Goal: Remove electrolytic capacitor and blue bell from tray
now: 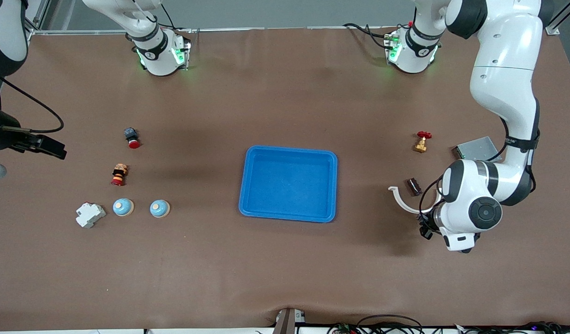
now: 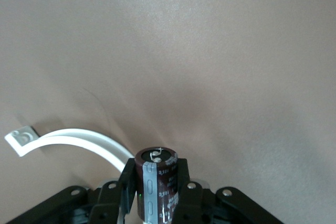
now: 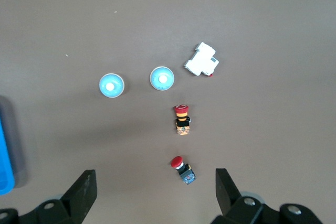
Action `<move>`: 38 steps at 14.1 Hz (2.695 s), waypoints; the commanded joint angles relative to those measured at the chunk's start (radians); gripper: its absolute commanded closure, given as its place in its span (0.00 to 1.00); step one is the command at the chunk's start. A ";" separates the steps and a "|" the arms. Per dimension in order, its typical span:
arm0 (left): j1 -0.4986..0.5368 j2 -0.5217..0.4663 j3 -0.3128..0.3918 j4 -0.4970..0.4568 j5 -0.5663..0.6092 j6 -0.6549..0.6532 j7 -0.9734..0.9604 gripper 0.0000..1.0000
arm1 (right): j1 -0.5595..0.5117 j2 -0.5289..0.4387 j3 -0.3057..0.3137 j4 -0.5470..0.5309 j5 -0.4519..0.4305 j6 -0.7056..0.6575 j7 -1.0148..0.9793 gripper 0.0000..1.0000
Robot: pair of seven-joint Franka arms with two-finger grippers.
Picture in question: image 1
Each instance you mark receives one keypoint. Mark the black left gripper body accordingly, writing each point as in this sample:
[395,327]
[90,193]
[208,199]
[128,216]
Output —
[426,230]

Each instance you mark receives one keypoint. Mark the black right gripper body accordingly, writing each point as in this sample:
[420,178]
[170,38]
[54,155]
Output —
[2,137]

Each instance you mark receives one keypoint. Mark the long brown cylindrical capacitor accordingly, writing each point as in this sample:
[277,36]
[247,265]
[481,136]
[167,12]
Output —
[413,186]

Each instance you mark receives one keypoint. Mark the blue dome call bell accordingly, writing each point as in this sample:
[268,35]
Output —
[159,208]
[123,207]

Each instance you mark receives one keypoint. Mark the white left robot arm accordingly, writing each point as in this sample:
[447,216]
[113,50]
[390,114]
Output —
[503,83]

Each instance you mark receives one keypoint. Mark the white half-round pipe clamp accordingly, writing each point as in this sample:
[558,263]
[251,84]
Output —
[401,200]

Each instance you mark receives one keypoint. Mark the red emergency button orange base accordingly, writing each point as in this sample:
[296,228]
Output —
[119,175]

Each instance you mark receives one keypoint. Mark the white circuit breaker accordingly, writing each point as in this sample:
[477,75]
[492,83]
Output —
[90,215]

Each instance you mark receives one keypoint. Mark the brass valve red handwheel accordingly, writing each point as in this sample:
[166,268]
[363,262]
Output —
[422,143]

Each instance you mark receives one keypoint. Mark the red emergency button grey base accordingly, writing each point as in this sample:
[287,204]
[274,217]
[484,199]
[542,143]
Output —
[132,138]

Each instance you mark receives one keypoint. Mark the silver metal power supply box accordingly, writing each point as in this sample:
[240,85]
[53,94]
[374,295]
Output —
[477,148]

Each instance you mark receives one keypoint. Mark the blue plastic tray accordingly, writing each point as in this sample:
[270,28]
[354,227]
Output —
[288,184]

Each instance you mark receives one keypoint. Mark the silver aluminium frame rail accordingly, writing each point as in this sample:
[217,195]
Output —
[80,31]

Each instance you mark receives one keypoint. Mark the silver aluminium profile post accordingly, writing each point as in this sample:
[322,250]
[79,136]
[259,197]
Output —
[556,21]
[38,14]

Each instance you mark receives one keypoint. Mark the grey metal bracket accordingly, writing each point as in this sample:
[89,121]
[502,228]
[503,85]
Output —
[287,321]

